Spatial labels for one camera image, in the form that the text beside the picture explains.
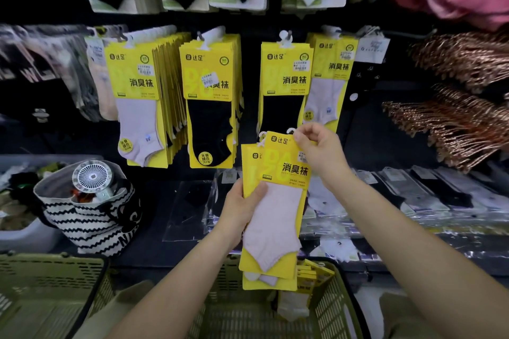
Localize row black socks peach cuffs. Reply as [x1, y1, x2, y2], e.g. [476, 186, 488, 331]
[0, 24, 100, 125]

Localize white plastic bin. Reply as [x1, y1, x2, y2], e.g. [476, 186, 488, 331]
[0, 154, 104, 254]

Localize green basket black rim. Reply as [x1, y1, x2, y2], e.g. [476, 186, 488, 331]
[187, 255, 371, 339]

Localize black white zigzag tote bag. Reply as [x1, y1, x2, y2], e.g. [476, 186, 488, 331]
[33, 159, 142, 257]

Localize clear price tag holder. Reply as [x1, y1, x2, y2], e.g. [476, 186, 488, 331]
[354, 34, 391, 65]

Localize bunch yellow sock packets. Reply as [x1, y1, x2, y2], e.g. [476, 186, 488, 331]
[303, 32, 359, 133]
[104, 32, 191, 170]
[179, 34, 244, 170]

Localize yellow packet pink sock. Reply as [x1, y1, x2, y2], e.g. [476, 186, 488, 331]
[238, 128, 313, 281]

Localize olive trousers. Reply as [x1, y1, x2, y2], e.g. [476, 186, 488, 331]
[73, 280, 442, 339]

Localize row of clear bagged socks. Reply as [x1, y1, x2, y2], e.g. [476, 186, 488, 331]
[203, 166, 509, 268]

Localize person's right hand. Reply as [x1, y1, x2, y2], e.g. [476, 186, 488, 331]
[293, 122, 353, 192]

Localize bunch of pastel sock packs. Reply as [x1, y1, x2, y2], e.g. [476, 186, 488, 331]
[85, 34, 120, 122]

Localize person's right forearm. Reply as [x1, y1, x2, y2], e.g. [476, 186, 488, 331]
[334, 174, 509, 339]

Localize person's left hand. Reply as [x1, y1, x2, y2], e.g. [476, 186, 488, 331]
[216, 179, 268, 248]

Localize person's left forearm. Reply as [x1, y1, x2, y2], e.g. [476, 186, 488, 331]
[105, 231, 239, 339]

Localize white tipped peg hook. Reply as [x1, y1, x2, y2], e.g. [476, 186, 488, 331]
[125, 24, 178, 49]

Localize yellow packet black sock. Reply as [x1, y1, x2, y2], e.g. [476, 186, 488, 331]
[257, 31, 315, 137]

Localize heap of copper hangers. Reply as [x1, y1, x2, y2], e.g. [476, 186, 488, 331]
[381, 31, 509, 173]

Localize green shopping basket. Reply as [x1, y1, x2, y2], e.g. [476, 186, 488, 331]
[0, 252, 116, 339]

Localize yellow hooked sock packet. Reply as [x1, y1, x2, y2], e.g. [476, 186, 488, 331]
[240, 132, 299, 292]

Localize white handheld fan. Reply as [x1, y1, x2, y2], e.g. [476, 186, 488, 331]
[72, 160, 116, 202]

